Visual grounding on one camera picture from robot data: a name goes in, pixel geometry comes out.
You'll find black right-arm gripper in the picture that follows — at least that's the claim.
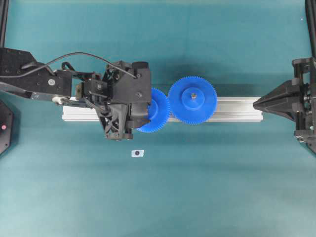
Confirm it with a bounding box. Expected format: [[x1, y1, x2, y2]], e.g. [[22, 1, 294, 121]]
[[253, 57, 316, 150]]

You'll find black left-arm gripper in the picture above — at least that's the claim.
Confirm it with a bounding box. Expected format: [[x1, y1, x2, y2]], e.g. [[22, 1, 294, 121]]
[[75, 61, 135, 141]]

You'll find small blue plastic gear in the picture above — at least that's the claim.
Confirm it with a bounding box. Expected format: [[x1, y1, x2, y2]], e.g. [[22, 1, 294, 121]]
[[137, 87, 170, 133]]

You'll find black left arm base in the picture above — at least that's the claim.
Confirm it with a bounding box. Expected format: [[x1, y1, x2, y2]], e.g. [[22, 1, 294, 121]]
[[0, 101, 14, 154]]

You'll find large blue plastic gear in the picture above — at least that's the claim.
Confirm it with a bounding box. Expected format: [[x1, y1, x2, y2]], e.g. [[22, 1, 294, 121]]
[[168, 76, 218, 125]]

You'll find white marker sticker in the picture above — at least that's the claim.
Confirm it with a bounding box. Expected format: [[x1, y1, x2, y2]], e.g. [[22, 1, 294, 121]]
[[131, 150, 145, 158]]

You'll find silver aluminium extrusion rail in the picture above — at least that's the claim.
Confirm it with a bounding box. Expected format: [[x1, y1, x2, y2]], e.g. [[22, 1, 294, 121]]
[[62, 97, 263, 122]]

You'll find black camera cable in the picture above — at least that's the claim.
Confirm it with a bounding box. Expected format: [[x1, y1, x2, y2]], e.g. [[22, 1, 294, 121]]
[[0, 51, 138, 80]]

